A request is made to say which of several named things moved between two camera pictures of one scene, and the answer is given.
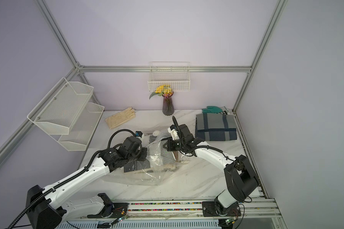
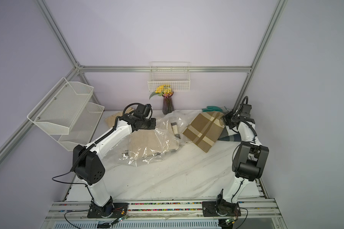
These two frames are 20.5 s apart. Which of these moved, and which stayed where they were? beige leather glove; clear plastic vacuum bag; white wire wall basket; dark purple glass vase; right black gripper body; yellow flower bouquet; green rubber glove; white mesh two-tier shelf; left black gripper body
Moved: right black gripper body; clear plastic vacuum bag; left black gripper body
Stayed: white wire wall basket; green rubber glove; white mesh two-tier shelf; beige leather glove; dark purple glass vase; yellow flower bouquet
